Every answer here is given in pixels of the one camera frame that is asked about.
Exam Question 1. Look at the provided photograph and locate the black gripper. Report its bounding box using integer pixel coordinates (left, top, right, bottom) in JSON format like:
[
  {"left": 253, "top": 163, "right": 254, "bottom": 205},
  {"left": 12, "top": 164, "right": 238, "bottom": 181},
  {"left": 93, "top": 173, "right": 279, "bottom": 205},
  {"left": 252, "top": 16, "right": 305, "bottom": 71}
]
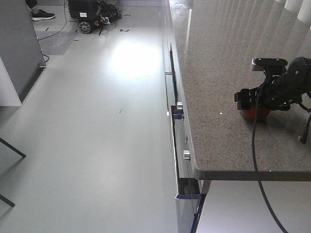
[{"left": 234, "top": 72, "right": 303, "bottom": 111}]

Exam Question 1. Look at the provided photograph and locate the red apple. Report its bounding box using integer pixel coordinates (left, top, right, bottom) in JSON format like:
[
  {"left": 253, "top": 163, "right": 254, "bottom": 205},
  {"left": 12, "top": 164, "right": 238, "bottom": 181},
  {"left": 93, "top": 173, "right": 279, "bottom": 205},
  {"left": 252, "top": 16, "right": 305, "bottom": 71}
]
[{"left": 238, "top": 104, "right": 270, "bottom": 121}]

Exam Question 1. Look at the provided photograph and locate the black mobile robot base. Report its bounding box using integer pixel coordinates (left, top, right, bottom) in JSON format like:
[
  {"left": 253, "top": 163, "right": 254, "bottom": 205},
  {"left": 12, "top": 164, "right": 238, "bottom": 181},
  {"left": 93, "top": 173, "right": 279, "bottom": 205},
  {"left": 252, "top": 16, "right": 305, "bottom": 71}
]
[{"left": 68, "top": 0, "right": 121, "bottom": 34}]

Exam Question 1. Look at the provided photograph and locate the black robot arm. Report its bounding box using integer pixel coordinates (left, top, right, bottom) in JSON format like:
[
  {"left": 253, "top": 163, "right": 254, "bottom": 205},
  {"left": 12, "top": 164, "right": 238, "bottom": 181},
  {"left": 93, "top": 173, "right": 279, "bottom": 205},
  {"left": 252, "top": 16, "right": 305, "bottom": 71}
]
[{"left": 234, "top": 57, "right": 311, "bottom": 111}]

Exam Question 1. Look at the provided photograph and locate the chrome drawer knob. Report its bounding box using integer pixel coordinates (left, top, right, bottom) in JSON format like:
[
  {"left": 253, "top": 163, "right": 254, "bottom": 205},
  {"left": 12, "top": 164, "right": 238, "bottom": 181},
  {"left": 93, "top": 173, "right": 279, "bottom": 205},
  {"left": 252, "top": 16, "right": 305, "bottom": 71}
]
[
  {"left": 183, "top": 150, "right": 190, "bottom": 161},
  {"left": 176, "top": 101, "right": 183, "bottom": 110}
]

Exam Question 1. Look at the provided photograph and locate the seated man in glasses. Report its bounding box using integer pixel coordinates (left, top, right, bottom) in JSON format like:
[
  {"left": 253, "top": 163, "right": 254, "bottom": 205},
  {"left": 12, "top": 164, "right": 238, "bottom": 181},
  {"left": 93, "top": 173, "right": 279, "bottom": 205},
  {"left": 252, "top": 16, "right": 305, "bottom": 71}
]
[{"left": 25, "top": 0, "right": 55, "bottom": 21}]

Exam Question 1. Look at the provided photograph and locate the grey cabinet panel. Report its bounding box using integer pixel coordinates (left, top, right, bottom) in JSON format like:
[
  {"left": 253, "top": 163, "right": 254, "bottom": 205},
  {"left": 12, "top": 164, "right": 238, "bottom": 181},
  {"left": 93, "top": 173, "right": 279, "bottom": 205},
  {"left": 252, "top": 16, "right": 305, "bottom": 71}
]
[{"left": 0, "top": 0, "right": 46, "bottom": 107}]

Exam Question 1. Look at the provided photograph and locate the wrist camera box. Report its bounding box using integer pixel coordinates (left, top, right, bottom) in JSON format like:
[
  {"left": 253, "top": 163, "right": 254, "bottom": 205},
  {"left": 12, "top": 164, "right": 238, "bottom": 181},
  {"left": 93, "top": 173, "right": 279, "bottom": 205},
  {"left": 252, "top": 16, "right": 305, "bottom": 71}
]
[{"left": 251, "top": 58, "right": 288, "bottom": 71}]

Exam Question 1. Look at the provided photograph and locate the black cable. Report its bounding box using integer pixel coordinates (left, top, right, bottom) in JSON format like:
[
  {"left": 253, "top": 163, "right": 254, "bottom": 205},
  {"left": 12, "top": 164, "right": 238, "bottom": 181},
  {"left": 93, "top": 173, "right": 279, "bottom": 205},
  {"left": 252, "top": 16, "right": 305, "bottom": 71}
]
[{"left": 251, "top": 80, "right": 289, "bottom": 233}]

